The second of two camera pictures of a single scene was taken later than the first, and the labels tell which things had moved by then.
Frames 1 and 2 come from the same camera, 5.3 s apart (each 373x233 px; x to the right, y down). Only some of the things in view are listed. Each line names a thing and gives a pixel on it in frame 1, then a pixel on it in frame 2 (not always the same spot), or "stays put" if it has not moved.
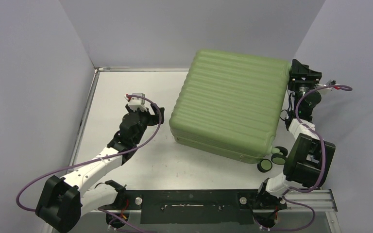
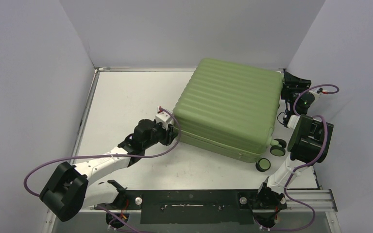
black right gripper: (304, 75) → (295, 85)
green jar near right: (264, 165) stays put
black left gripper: (154, 119) → (169, 135)
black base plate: (194, 206) stays put
